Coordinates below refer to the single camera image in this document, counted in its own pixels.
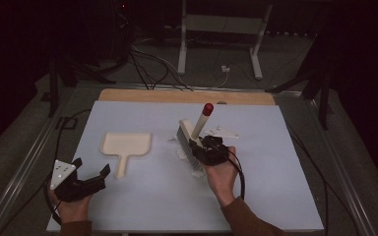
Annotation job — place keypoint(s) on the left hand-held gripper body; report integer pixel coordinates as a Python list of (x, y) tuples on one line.
[(62, 172)]

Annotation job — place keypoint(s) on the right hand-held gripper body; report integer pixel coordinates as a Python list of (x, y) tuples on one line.
[(215, 152)]

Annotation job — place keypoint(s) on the cream brush with red tip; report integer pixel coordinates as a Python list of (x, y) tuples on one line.
[(187, 141)]

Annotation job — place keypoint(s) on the cream plastic dustpan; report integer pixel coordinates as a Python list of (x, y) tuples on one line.
[(126, 144)]

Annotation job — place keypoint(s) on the person's right hand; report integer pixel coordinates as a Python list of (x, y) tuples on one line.
[(221, 180)]

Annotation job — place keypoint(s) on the person's left hand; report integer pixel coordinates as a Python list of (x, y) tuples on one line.
[(74, 209)]

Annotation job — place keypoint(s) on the pale blue table board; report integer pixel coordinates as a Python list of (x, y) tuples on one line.
[(144, 203)]

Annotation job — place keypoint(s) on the white plug adapter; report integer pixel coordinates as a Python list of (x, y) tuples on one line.
[(225, 68)]

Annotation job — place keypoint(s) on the white metal stand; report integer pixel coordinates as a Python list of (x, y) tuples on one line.
[(182, 49)]

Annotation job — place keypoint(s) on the black tripod stand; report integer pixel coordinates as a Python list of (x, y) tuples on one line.
[(323, 98)]

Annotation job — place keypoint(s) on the dark power strip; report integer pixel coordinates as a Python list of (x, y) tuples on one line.
[(290, 33)]

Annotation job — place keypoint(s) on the dark equipment rack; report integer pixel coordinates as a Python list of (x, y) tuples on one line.
[(123, 29)]

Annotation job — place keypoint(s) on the long metal floor rail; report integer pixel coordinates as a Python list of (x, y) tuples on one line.
[(344, 183), (13, 193)]

